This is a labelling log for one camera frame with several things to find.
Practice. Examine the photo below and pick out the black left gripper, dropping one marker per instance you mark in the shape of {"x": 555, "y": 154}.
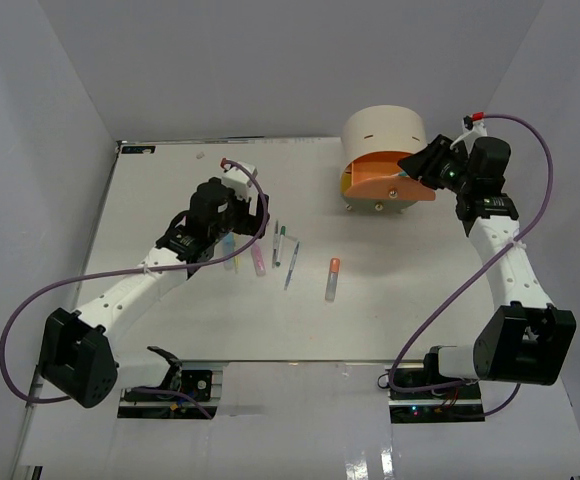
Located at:
{"x": 250, "y": 223}

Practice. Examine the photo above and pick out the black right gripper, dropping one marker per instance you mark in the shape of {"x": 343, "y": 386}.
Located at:
{"x": 424, "y": 164}

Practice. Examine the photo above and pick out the green cap white marker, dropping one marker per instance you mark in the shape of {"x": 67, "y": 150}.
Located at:
{"x": 280, "y": 245}

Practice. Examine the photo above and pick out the orange top drawer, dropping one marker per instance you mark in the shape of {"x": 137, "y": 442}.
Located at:
{"x": 374, "y": 176}

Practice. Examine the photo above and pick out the yellow drawer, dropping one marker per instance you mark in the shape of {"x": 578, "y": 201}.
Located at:
{"x": 345, "y": 182}

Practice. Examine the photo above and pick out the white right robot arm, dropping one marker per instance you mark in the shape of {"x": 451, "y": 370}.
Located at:
{"x": 527, "y": 338}

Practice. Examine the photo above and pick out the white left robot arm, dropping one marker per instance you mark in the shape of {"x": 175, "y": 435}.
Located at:
{"x": 79, "y": 353}

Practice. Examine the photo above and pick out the clear dark blue pen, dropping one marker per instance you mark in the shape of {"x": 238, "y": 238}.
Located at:
{"x": 275, "y": 247}

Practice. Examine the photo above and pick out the blue highlighter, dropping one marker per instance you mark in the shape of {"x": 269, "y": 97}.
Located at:
{"x": 228, "y": 247}

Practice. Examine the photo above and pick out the pink highlighter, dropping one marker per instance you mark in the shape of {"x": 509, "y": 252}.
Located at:
{"x": 258, "y": 260}

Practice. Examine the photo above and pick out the clear light blue pen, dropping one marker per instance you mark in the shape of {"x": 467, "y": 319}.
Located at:
{"x": 292, "y": 264}

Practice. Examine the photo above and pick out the round beige drawer cabinet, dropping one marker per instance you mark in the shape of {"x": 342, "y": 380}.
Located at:
{"x": 382, "y": 128}

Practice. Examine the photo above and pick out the grey bottom drawer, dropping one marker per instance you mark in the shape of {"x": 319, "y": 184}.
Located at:
{"x": 376, "y": 207}

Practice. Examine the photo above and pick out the orange highlighter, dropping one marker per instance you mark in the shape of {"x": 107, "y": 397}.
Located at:
{"x": 332, "y": 279}

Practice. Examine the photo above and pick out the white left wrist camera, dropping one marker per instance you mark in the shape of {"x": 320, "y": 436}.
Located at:
{"x": 237, "y": 176}

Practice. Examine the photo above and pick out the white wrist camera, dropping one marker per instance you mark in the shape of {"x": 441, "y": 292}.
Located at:
{"x": 237, "y": 176}
{"x": 473, "y": 127}

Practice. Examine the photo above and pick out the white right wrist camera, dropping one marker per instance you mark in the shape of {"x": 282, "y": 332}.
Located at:
{"x": 473, "y": 127}

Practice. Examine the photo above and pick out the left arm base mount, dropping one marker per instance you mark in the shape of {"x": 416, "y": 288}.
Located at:
{"x": 198, "y": 399}

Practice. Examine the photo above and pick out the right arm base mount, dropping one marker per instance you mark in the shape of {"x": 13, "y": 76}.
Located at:
{"x": 454, "y": 405}

